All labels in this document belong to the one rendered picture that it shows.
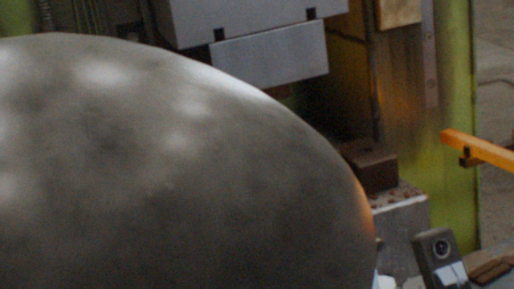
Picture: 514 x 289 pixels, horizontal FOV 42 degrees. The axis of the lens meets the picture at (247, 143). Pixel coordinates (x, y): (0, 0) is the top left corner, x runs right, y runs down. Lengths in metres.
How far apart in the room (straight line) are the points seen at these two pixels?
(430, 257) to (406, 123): 0.67
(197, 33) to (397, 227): 0.51
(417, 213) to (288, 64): 0.37
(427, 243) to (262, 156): 0.62
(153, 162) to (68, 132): 0.02
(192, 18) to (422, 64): 0.55
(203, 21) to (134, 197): 0.92
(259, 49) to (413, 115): 0.45
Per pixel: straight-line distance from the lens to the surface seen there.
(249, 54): 1.09
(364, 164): 1.24
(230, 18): 1.07
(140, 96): 0.17
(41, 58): 0.18
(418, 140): 1.46
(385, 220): 1.23
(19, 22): 1.17
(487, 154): 1.30
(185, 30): 1.06
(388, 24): 1.33
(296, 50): 1.12
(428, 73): 1.43
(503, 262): 1.45
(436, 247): 0.79
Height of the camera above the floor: 1.49
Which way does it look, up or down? 21 degrees down
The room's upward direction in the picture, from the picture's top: 9 degrees counter-clockwise
